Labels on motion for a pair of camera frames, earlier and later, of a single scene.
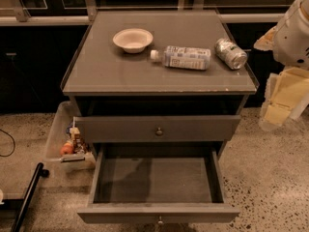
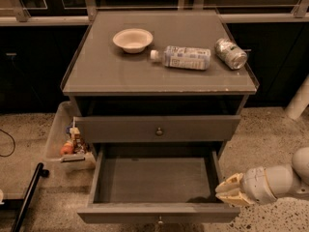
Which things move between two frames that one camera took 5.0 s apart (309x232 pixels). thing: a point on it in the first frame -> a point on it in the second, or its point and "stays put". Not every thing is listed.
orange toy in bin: [67, 148] stays put
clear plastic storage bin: [54, 159] stays put
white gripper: [292, 38] -> [255, 185]
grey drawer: [157, 184] stays put
